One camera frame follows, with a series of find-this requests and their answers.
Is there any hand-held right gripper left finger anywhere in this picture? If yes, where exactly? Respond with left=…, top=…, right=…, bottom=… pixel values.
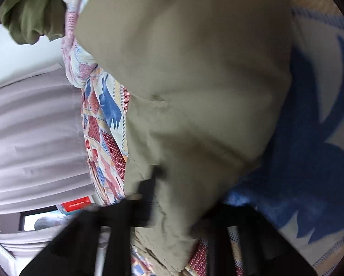
left=19, top=165, right=164, bottom=276

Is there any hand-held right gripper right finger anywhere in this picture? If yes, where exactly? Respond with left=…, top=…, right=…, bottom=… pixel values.
left=193, top=204, right=319, bottom=276

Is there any khaki garment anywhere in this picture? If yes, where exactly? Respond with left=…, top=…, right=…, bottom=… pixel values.
left=76, top=0, right=293, bottom=272

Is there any red box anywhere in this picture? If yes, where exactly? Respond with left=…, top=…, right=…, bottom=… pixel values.
left=59, top=196, right=92, bottom=215

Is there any patterned leaf print blanket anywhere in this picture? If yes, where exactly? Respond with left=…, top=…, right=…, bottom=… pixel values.
left=53, top=0, right=344, bottom=276

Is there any pale lilac curtain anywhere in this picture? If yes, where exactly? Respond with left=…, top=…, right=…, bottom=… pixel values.
left=0, top=63, right=103, bottom=262

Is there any olive green cloth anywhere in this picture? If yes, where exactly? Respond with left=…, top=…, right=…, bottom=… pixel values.
left=0, top=0, right=67, bottom=46

